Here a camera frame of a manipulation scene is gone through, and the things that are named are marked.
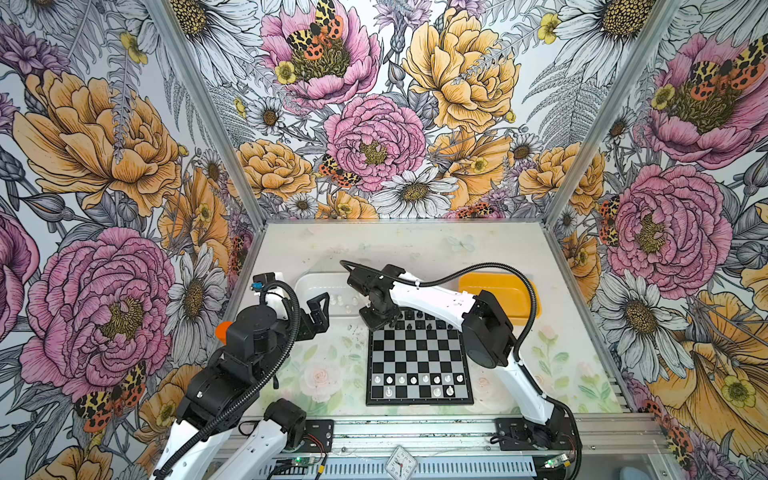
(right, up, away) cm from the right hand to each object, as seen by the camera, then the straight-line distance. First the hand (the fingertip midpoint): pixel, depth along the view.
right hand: (380, 330), depth 88 cm
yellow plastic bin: (+43, +10, +13) cm, 46 cm away
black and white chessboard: (+10, -8, -3) cm, 13 cm away
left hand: (-14, +10, -22) cm, 28 cm away
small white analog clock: (+5, -25, -19) cm, 32 cm away
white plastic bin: (-12, +7, +8) cm, 16 cm away
